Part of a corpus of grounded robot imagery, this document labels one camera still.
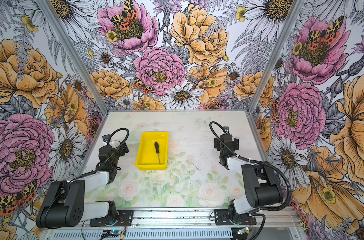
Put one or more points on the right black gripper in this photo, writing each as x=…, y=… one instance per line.
x=217, y=144

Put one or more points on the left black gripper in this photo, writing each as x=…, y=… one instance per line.
x=125, y=150

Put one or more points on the black handled screwdriver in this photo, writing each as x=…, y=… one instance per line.
x=157, y=148

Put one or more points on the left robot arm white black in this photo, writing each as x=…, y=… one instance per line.
x=64, y=204

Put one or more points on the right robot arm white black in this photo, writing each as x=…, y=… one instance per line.
x=261, y=186

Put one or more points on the yellow plastic bin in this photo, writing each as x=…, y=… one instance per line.
x=147, y=159

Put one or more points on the left green circuit board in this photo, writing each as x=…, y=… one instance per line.
x=116, y=234

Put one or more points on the green circuit board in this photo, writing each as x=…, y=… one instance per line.
x=116, y=234
x=245, y=230

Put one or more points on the right green circuit board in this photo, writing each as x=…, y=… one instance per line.
x=245, y=230

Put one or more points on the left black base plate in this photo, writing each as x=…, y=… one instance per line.
x=121, y=218

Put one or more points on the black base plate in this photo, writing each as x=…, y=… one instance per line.
x=121, y=218
x=225, y=217

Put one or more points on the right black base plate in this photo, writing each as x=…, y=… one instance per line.
x=225, y=217

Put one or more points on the aluminium front rail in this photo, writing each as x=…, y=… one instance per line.
x=173, y=218

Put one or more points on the white slotted cable duct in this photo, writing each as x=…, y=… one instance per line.
x=148, y=234

